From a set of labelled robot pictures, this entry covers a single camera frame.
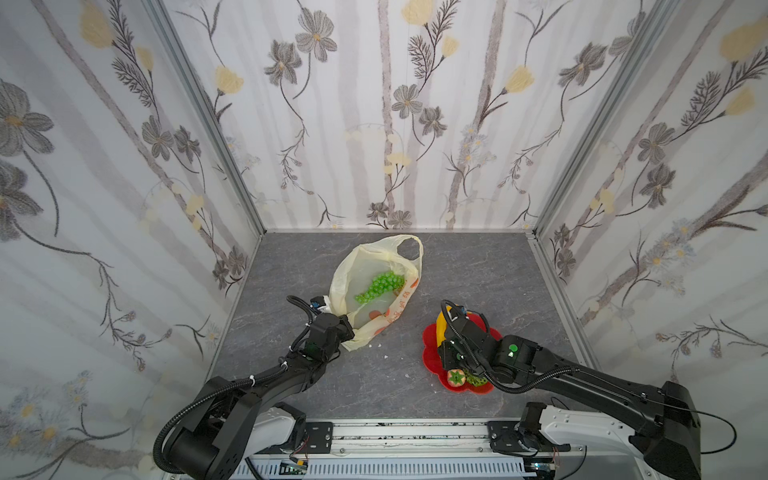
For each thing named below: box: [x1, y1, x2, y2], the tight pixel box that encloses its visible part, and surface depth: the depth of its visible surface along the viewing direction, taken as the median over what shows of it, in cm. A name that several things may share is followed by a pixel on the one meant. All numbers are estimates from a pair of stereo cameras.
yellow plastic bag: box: [329, 234, 423, 351], surface depth 99 cm
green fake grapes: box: [354, 272, 406, 304], surface depth 101 cm
